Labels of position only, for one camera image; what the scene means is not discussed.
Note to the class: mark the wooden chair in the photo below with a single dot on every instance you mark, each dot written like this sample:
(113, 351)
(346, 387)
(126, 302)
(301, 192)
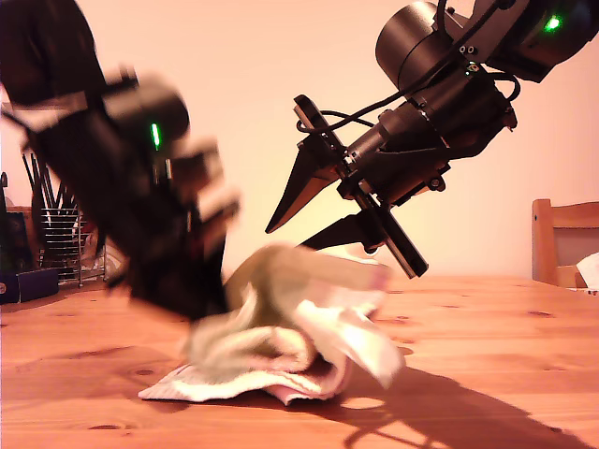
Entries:
(543, 243)

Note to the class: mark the brown cardboard box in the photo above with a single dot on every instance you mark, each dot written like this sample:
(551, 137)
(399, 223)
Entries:
(566, 277)

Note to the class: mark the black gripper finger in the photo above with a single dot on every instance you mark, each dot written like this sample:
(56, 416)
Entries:
(210, 280)
(299, 187)
(346, 231)
(182, 294)

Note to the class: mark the cream pink striped tea towel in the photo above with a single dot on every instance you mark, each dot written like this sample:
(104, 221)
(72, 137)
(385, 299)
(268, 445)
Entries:
(262, 337)

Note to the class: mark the dark printed carton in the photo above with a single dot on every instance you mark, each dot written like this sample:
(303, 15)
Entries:
(16, 238)

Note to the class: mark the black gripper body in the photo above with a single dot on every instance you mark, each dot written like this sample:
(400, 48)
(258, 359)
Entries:
(393, 126)

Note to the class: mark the thin black chopstick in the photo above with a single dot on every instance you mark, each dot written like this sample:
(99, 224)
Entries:
(33, 180)

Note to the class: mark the dark blue box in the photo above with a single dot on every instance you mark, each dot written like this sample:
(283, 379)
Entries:
(33, 286)

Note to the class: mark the slim black object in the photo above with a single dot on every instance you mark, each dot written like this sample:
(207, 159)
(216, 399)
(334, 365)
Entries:
(3, 192)

